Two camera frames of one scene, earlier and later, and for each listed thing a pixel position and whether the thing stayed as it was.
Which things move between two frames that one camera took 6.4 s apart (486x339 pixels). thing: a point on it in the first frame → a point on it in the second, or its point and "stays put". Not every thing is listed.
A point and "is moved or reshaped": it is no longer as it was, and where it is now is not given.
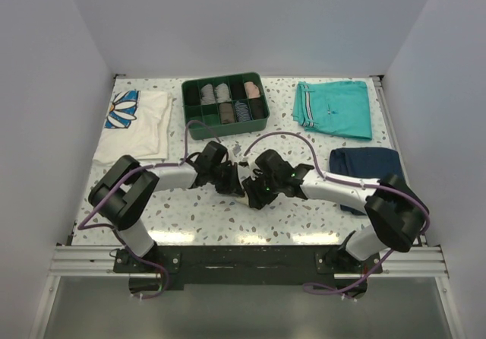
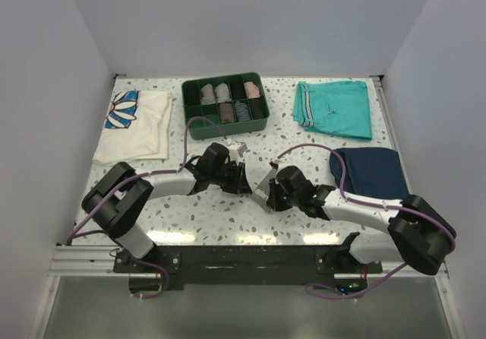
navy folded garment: x=369 y=163 stays put
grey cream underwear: x=242 y=199 is moved or reshaped
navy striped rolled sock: x=241 y=112 stays put
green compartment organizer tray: x=226 y=105 stays put
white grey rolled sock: x=222 y=92 stays put
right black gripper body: x=262 y=190 → x=282 y=201
